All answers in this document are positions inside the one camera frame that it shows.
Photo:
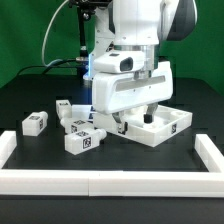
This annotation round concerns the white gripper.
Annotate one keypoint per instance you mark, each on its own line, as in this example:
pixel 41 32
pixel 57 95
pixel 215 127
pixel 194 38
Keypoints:
pixel 112 93

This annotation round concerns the white square tabletop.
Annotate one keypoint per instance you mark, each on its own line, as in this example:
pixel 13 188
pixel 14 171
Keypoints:
pixel 167 123

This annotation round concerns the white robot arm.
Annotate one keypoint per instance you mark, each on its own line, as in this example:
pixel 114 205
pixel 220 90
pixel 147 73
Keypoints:
pixel 141 25

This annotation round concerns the white tag sheet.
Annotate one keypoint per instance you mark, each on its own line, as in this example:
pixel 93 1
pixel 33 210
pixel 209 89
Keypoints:
pixel 83 112

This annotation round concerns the white U-shaped fence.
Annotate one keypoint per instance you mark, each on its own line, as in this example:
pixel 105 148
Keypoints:
pixel 115 183

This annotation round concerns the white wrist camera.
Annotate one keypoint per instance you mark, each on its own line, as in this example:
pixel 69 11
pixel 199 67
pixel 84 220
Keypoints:
pixel 117 62

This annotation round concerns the black camera stand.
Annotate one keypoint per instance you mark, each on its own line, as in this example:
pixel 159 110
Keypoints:
pixel 85 10

